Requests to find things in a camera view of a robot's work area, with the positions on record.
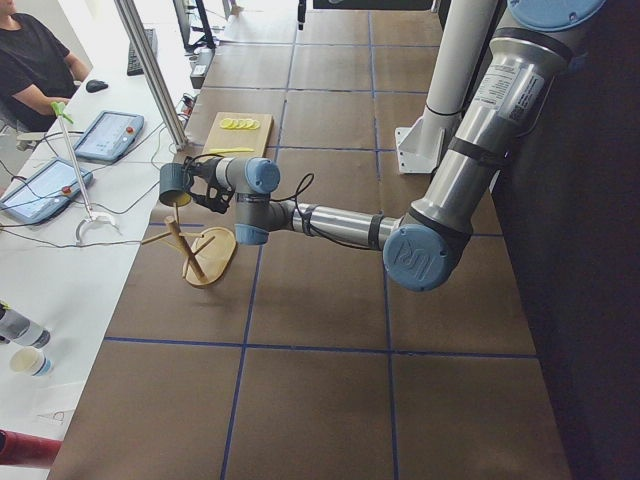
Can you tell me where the plastic water bottle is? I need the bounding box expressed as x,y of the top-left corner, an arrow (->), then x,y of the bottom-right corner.
1,302 -> 51,348

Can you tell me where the paper cup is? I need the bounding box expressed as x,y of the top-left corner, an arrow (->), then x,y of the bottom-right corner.
9,347 -> 53,377

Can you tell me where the bamboo cutting board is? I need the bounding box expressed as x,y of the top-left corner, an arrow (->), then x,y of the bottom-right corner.
202,112 -> 273,158

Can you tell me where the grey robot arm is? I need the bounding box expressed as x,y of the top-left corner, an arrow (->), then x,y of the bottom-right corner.
160,1 -> 603,291

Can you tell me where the dark teal ribbed mug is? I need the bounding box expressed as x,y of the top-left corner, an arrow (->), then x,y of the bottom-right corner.
159,163 -> 191,208

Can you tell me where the yellow plastic knife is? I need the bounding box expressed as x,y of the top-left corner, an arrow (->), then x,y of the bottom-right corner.
207,147 -> 255,155

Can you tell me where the grabber reacher tool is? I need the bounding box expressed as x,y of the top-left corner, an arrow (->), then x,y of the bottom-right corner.
51,101 -> 119,246

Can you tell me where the person in black shirt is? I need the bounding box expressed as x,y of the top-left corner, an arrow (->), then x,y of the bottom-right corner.
1,1 -> 90,132

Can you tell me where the black computer mouse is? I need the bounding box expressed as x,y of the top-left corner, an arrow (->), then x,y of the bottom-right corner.
85,79 -> 109,93

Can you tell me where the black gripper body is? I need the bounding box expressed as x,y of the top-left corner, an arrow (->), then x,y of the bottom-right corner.
192,155 -> 222,191
297,0 -> 307,31

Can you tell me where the wooden mug tree rack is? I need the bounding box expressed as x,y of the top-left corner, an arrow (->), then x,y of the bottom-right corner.
141,203 -> 237,288

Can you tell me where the teach pendant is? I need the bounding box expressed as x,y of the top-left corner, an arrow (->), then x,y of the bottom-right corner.
1,158 -> 80,226
74,110 -> 145,164

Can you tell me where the aluminium frame column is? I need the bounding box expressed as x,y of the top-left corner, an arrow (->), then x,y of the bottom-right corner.
114,0 -> 188,151

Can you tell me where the black keyboard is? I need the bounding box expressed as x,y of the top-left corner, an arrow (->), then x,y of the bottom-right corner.
126,27 -> 159,77

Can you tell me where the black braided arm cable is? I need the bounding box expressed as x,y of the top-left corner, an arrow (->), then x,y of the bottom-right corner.
189,152 -> 386,249

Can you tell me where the teach pendant far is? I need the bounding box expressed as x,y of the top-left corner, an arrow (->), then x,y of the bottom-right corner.
74,110 -> 145,164

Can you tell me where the teach pendant near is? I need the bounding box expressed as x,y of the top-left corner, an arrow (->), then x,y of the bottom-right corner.
1,158 -> 80,226

